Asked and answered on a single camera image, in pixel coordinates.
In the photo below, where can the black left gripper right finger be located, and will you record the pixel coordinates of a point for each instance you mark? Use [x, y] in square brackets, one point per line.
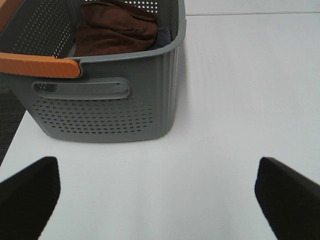
[289, 201]

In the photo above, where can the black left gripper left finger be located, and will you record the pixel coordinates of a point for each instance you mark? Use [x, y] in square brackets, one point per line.
[28, 199]

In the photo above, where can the grey perforated basket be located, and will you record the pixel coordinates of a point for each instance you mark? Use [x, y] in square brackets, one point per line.
[116, 98]

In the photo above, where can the brown towel in basket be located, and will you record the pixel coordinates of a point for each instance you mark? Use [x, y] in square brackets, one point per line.
[113, 27]

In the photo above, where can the grey towel in basket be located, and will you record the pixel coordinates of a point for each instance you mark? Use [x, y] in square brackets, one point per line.
[163, 38]

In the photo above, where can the orange wooden basket handle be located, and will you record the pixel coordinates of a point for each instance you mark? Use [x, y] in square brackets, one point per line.
[37, 37]

